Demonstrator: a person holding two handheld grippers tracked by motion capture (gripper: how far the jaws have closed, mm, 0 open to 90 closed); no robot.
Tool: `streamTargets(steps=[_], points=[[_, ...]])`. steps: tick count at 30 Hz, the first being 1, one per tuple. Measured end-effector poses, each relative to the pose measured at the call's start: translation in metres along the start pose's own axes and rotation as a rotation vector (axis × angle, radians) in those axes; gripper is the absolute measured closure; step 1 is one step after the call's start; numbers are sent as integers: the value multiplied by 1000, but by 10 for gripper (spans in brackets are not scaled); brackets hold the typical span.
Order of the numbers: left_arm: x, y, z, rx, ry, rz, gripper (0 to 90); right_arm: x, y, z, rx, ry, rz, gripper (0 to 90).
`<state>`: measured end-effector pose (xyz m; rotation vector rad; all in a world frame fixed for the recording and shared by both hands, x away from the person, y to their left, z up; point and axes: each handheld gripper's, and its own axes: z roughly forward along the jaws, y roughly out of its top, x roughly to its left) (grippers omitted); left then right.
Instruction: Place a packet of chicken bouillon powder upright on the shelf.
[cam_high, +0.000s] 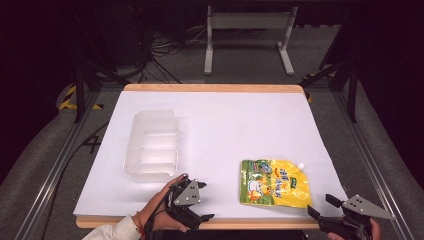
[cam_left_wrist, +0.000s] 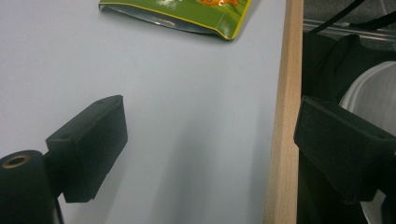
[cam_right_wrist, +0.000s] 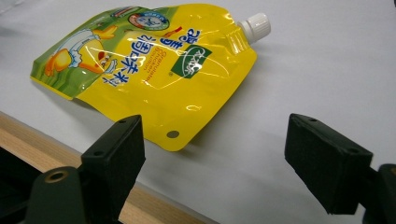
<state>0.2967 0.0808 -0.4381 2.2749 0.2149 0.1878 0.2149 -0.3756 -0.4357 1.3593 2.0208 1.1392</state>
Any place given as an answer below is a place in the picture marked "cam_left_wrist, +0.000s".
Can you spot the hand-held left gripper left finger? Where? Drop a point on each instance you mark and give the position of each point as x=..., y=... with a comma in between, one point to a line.
x=90, y=149

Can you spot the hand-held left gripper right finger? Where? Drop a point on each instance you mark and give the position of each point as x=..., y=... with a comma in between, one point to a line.
x=342, y=149

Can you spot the white bucket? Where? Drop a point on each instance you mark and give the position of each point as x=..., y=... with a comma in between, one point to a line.
x=375, y=102

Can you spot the dark cloth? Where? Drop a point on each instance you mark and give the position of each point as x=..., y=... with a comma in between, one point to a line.
x=330, y=68

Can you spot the green snack pouch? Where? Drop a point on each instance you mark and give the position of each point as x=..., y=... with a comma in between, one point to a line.
x=199, y=14

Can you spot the metal rail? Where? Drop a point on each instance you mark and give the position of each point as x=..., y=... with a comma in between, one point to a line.
x=342, y=29

